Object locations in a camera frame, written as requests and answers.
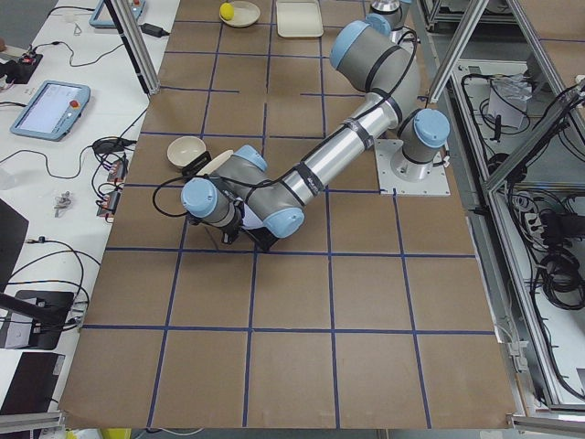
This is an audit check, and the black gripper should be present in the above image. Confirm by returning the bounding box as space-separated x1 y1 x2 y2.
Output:
186 203 245 244

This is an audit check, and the cream white plate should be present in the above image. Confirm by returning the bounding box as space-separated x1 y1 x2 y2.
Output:
197 150 233 176

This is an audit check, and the black dish rack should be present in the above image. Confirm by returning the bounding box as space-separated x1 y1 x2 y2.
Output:
180 151 287 253

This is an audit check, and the small cream bowl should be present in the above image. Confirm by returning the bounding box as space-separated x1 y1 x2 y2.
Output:
166 136 207 170

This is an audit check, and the grey connector box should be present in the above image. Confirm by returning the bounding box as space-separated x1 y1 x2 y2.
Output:
92 154 129 223

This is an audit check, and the blue teach pendant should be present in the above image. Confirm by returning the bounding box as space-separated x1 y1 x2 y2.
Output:
10 80 91 142
89 0 148 28

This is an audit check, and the black monitor stand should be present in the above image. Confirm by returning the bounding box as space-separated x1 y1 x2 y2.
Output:
1 201 74 350

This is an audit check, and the white shallow bowl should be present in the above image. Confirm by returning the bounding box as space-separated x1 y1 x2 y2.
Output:
219 1 261 28

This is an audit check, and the yellow lemon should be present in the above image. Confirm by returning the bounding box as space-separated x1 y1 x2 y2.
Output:
219 2 235 21

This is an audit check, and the white rectangular tray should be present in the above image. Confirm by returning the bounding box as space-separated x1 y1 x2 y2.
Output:
276 0 324 38

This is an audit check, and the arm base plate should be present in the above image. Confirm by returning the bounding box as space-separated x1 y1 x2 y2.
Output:
375 139 451 197

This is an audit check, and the black cable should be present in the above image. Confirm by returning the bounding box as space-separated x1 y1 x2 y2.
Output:
0 235 104 294

